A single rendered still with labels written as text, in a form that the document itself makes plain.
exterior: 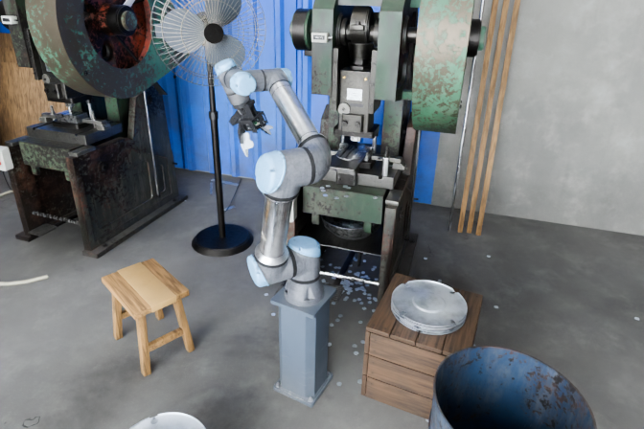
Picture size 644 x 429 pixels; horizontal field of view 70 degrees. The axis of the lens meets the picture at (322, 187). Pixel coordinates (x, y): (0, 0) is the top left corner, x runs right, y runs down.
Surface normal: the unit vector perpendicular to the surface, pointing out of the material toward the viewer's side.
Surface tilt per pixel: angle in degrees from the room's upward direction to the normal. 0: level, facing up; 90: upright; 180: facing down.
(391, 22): 90
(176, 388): 0
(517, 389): 88
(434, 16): 77
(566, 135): 90
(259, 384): 0
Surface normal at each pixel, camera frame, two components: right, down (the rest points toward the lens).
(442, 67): -0.29, 0.54
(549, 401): -0.86, 0.15
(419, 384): -0.41, 0.36
